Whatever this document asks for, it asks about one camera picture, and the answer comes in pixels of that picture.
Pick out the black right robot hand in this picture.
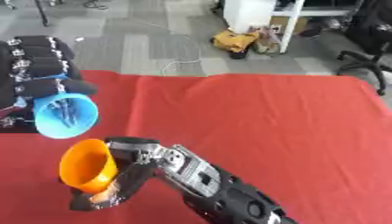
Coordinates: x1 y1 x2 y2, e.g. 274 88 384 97
67 136 165 213

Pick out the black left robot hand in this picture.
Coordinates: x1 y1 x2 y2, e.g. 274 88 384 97
0 34 100 134

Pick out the orange plastic cup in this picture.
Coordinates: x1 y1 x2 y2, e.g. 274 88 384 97
56 138 122 195

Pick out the blue plastic cup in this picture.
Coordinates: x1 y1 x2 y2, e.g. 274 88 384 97
31 73 102 140

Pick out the black tripod leg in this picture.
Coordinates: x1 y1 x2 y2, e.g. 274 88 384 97
31 0 53 28

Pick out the yellow bag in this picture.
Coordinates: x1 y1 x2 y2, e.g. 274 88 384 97
209 29 263 54

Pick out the patterned bag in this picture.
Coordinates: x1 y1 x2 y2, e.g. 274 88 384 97
249 25 284 55

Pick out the white shelf unit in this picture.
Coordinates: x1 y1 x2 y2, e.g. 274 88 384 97
221 0 365 54

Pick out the cardboard box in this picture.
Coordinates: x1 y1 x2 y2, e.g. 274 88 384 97
268 16 312 33

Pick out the black office chair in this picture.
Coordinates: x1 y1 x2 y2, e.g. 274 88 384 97
335 0 392 96

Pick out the white cable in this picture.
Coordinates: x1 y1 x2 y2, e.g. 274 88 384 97
159 58 207 77

